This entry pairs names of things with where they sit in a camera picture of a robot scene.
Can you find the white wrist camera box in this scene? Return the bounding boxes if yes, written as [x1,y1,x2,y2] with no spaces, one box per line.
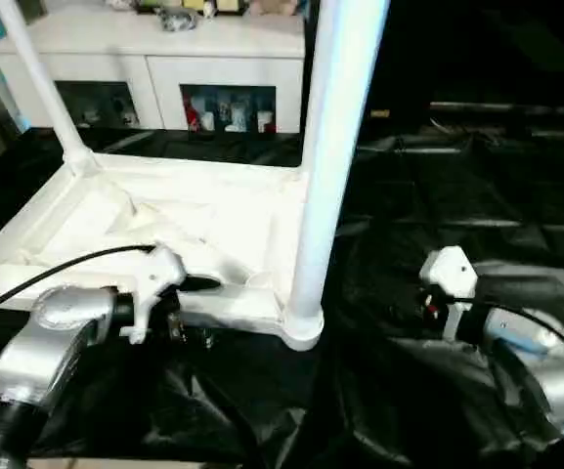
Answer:
[416,245,480,344]
[118,242,189,347]

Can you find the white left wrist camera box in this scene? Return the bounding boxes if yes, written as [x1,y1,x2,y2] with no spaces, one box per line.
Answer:
[118,242,189,347]

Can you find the black shiny mat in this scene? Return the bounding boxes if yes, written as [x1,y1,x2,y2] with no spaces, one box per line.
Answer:
[0,124,564,464]

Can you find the white glass-door cabinet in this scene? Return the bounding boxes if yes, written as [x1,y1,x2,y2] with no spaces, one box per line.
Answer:
[0,0,308,134]

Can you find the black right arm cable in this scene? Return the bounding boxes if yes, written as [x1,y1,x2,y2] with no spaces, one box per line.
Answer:
[444,292,564,354]

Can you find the pink soft toy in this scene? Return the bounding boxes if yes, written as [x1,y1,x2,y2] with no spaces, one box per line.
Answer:
[250,0,308,17]

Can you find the red bottle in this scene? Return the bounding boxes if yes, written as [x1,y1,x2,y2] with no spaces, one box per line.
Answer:
[187,96,204,130]

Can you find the white plastic table top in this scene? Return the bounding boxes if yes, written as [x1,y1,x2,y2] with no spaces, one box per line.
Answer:
[0,150,325,353]

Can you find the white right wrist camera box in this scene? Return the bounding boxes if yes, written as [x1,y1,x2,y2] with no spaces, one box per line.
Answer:
[416,245,480,344]

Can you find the white plastic table leg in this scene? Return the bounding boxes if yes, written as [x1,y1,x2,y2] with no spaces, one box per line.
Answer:
[0,0,101,173]
[284,0,392,324]

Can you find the long dark metal bar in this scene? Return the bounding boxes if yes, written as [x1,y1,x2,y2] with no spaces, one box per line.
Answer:
[429,100,564,117]

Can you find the patterned mug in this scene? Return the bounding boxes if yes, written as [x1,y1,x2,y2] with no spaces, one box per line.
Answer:
[155,6,200,32]

